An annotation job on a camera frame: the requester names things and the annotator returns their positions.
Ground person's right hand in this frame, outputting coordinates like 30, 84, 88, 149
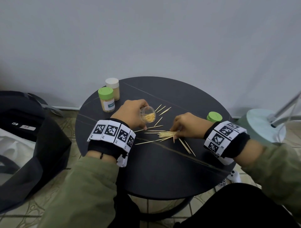
169, 112, 215, 139

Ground person's left hand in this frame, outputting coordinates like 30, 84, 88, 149
111, 99, 149, 130

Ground clear plastic toothpick jar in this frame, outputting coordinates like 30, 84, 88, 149
140, 106, 157, 124

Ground bundle of wooden toothpicks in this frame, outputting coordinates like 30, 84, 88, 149
158, 131, 180, 139

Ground person's right forearm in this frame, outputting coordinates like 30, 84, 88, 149
233, 139, 301, 220

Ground person's left forearm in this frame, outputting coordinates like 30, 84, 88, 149
39, 150, 121, 228

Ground scattered loose wooden toothpicks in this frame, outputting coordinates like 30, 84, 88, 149
134, 104, 196, 157

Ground left wrist marker band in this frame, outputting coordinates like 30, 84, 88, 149
87, 118, 136, 168

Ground wrist marker band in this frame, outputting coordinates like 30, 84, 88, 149
87, 118, 136, 168
203, 121, 251, 166

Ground green plastic jar lid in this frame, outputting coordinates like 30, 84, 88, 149
206, 111, 223, 123

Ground green-lidded labelled toothpick jar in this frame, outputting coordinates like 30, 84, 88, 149
98, 87, 116, 113

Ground round black table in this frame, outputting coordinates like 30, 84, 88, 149
75, 76, 237, 200

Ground white-lidded toothpick jar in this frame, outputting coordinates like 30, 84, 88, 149
105, 78, 120, 101

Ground right wrist marker band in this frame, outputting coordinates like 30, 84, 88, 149
203, 121, 251, 166

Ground white shoe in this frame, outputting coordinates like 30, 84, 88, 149
215, 170, 242, 187

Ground pale green lamp base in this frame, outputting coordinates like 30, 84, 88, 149
236, 109, 287, 144

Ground grey metal stand foot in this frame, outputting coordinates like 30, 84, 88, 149
28, 93, 81, 117

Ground person's black trousers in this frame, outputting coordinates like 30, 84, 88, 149
174, 183, 301, 228

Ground black bag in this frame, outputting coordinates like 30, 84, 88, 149
0, 91, 72, 215

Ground grey metal lamp pole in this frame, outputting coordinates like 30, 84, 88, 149
268, 90, 301, 129

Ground white sheet in bag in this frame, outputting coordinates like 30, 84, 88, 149
0, 128, 36, 186

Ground black table base ring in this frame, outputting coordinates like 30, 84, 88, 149
127, 195, 195, 223

